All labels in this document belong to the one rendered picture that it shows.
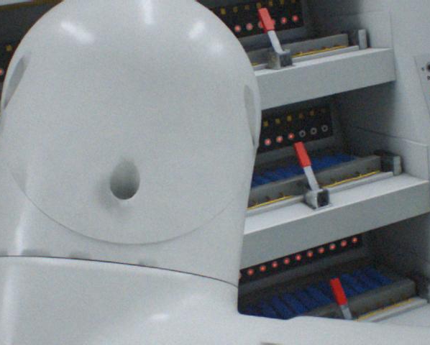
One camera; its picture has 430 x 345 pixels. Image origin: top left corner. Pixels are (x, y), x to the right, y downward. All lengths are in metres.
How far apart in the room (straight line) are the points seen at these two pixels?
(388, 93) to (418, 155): 0.10
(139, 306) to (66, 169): 0.05
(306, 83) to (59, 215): 0.58
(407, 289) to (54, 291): 0.71
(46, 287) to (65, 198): 0.03
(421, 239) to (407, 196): 0.10
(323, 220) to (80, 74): 0.55
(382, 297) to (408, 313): 0.04
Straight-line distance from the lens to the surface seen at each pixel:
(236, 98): 0.20
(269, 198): 0.74
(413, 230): 0.85
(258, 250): 0.68
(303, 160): 0.73
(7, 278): 0.19
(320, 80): 0.74
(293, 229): 0.69
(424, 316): 0.82
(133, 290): 0.17
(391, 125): 0.83
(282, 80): 0.71
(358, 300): 0.81
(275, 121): 0.86
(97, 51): 0.19
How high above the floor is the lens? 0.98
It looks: 2 degrees up
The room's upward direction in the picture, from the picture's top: 15 degrees counter-clockwise
